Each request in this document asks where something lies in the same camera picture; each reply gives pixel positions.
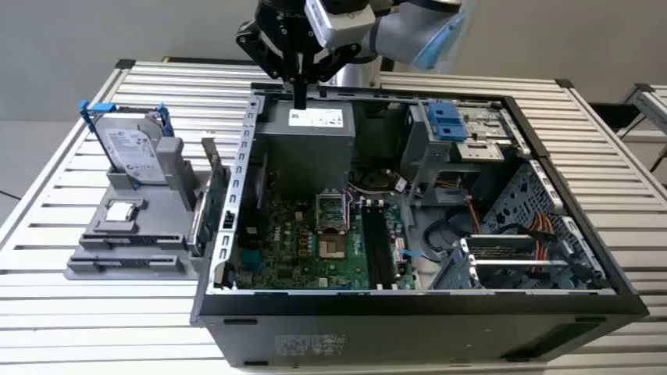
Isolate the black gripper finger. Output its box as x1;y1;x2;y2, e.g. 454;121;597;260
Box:
235;21;302;110
299;44;363;110

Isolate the RAM slot with white clips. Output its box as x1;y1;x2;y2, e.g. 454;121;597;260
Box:
379;198;402;291
367;198;387;291

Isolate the blue drive bay latch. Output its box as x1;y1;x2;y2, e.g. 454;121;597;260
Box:
426;100;466;141

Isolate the grey power supply unit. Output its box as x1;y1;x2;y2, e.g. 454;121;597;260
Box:
255;99;359;198

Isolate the hard disk in blue carrier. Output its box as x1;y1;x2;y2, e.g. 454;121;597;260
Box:
78;99;177;184

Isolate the metal drive cage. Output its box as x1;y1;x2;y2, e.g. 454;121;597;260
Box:
402;99;526;204

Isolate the graphics card with black cooler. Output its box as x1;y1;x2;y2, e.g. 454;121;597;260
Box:
190;136;234;257

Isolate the CPU socket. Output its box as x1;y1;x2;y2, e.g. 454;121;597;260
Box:
317;232;350;261

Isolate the grey plastic parts rack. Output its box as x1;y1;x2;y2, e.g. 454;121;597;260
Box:
63;136;210;281

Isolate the silver CPU chip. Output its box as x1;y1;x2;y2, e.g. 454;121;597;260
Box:
106;202;138;223

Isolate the green motherboard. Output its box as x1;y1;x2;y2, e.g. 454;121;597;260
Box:
233;194;419;291

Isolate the metal disk bay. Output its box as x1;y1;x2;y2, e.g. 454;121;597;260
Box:
431;233;573;291

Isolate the small metal slat table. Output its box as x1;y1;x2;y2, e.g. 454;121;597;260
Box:
618;82;667;173

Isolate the black open PC case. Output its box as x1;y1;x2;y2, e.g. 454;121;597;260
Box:
189;80;651;369

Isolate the yellow black power wire bundle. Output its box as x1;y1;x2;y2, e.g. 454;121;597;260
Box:
347;166;409;195

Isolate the thin wire locking lever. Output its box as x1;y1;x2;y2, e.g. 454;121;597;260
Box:
343;194;365;232

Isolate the metal socket cover frame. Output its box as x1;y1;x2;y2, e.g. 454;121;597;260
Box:
315;191;350;231

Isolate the thin orange wire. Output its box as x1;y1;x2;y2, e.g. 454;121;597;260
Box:
467;195;485;235

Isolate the orange yellow red wire ribbon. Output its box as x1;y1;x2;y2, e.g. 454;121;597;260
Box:
523;212;555;263

